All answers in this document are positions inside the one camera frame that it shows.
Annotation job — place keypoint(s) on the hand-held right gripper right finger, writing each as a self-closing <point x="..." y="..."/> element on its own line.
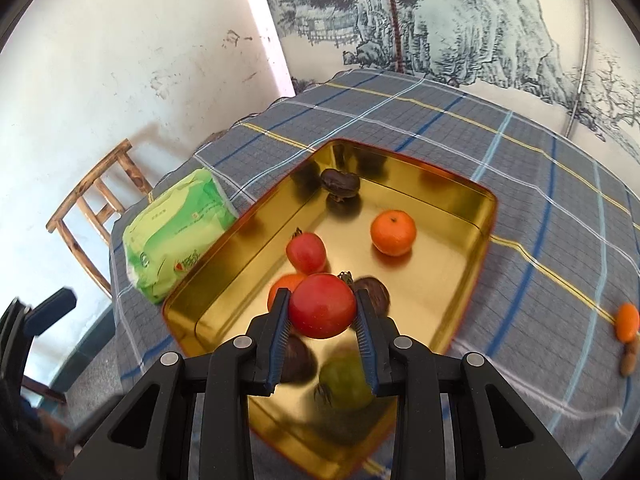
<point x="365" y="335"/>

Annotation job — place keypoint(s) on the gold metal tin tray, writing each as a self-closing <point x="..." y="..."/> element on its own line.
<point x="440" y="270"/>

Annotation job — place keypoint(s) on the green round fruit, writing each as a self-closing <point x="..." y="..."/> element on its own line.
<point x="342" y="380"/>

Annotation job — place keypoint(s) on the green tissue pack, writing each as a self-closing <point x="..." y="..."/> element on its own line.
<point x="170" y="230"/>

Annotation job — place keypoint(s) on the metal wall pipe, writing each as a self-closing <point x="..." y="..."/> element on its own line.
<point x="586" y="35"/>

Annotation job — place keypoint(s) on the small red tomato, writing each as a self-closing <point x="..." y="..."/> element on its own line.
<point x="306" y="251"/>

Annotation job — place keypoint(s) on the large red tomato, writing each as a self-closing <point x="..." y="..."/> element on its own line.
<point x="322" y="305"/>

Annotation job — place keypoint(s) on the orange tangerine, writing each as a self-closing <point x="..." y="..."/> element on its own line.
<point x="284" y="287"/>
<point x="393" y="232"/>
<point x="627" y="322"/>

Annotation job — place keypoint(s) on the brown nut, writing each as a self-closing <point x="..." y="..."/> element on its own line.
<point x="627" y="365"/>

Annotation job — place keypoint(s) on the dark brown mangosteen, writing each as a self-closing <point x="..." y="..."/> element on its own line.
<point x="377" y="297"/>
<point x="340" y="183"/>
<point x="300" y="362"/>

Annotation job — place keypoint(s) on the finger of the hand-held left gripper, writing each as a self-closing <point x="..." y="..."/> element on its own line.
<point x="50" y="310"/>

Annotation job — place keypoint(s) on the landscape wall painting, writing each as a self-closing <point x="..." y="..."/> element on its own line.
<point x="475" y="20"/>

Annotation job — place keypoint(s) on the wooden chair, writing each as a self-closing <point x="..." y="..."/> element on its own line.
<point x="85" y="187"/>

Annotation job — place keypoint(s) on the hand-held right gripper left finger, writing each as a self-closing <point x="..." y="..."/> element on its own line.
<point x="280" y="330"/>

